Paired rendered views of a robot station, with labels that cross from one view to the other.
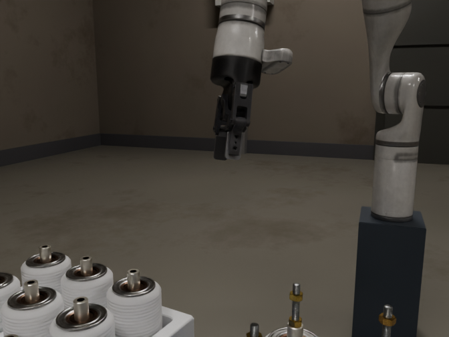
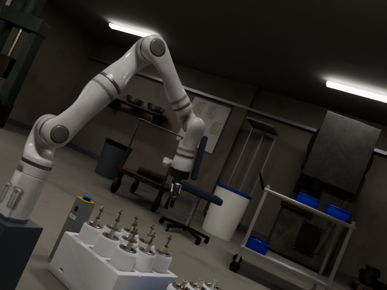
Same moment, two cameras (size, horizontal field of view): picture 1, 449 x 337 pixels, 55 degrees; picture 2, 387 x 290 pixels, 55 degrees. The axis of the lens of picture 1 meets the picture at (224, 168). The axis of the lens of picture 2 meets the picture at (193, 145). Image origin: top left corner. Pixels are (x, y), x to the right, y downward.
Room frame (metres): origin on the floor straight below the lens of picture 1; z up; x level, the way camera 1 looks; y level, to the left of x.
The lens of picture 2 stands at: (2.05, 0.13, 0.64)
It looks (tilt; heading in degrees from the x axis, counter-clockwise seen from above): 4 degrees up; 186
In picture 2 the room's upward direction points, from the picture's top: 24 degrees clockwise
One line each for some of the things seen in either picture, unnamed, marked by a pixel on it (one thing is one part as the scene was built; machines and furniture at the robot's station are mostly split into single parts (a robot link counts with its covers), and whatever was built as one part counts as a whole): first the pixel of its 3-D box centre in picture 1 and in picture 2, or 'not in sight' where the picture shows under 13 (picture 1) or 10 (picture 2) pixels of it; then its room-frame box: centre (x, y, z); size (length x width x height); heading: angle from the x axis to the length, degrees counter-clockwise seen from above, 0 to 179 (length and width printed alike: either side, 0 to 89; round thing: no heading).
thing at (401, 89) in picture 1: (399, 111); (46, 142); (0.97, -0.39, 0.54); 0.09 x 0.09 x 0.17; 49
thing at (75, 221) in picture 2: not in sight; (72, 230); (0.28, -0.42, 0.16); 0.07 x 0.07 x 0.31; 57
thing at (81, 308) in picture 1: (81, 309); (199, 284); (0.61, 0.22, 0.26); 0.02 x 0.02 x 0.03
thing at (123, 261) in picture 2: not in sight; (118, 270); (0.54, -0.10, 0.16); 0.10 x 0.10 x 0.18
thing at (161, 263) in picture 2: not in sight; (155, 271); (0.34, 0.03, 0.16); 0.10 x 0.10 x 0.18
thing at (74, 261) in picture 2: not in sight; (114, 273); (0.37, -0.13, 0.09); 0.39 x 0.39 x 0.18; 57
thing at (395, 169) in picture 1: (393, 180); (23, 190); (0.97, -0.39, 0.39); 0.09 x 0.09 x 0.17; 70
